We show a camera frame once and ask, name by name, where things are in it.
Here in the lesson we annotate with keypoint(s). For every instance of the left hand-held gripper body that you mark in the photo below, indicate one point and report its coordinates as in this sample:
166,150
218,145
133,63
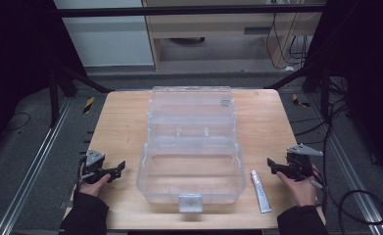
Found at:
93,163

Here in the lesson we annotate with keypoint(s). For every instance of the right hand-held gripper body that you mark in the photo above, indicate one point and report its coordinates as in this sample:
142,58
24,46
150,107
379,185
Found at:
298,163

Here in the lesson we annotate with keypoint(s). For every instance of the white ointment tube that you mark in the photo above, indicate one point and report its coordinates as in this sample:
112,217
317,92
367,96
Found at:
261,191

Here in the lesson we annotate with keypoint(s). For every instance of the clear plastic storage box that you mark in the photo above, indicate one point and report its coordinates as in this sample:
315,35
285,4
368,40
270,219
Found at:
191,147

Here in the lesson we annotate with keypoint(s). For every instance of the person's left hand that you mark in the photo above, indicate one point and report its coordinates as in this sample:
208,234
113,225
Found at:
94,186

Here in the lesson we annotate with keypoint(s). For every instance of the person's right hand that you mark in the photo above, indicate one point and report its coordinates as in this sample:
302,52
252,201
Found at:
298,191

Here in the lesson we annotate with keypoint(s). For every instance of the black metal stand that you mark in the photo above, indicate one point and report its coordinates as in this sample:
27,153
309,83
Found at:
313,78
65,84

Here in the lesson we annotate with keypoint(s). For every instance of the white cabinet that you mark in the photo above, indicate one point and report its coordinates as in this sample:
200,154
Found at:
104,32

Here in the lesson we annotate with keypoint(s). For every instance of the wooden cabinet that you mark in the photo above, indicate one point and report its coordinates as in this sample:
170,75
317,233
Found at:
231,32

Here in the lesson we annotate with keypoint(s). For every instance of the black horizontal bar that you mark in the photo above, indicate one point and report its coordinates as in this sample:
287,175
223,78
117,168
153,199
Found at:
185,10

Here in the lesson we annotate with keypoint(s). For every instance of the aluminium rail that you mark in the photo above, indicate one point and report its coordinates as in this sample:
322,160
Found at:
352,173
32,169

